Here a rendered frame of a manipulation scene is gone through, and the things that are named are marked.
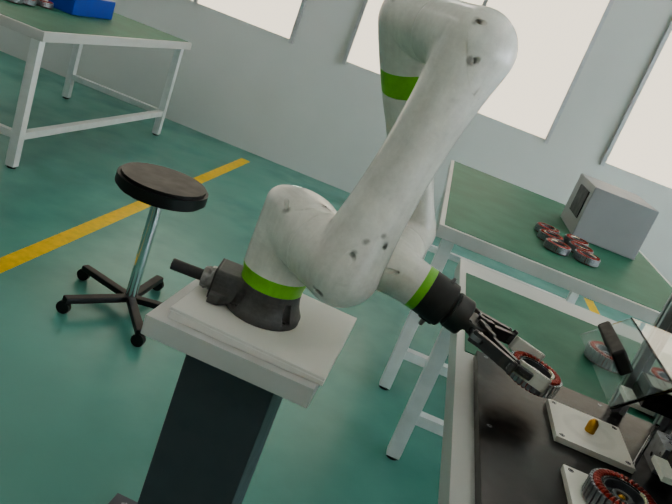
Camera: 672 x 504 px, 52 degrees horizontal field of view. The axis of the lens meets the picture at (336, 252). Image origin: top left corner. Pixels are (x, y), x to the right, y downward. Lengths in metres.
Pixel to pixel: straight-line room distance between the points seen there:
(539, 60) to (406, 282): 4.55
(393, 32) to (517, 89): 4.56
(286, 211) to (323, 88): 4.68
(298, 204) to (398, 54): 0.30
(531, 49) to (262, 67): 2.15
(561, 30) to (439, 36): 4.67
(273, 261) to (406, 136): 0.33
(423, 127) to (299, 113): 4.85
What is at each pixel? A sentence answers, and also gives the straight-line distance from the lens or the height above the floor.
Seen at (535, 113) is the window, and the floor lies 1.15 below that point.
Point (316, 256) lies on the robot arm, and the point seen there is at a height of 0.97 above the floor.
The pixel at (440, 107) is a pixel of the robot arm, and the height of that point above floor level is 1.25.
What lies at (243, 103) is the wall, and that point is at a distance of 6.03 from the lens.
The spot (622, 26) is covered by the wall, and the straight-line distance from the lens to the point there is 5.84.
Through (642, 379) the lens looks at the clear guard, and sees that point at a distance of 0.97.
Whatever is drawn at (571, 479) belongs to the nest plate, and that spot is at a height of 0.78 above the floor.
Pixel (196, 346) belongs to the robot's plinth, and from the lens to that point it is 1.22.
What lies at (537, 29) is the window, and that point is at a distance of 5.75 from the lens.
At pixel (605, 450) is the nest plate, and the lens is 1.40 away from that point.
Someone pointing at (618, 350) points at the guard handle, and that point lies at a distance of 0.98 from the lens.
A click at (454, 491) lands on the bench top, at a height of 0.75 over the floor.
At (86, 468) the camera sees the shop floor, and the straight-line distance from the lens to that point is 2.07.
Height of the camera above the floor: 1.32
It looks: 18 degrees down
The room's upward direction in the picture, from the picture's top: 21 degrees clockwise
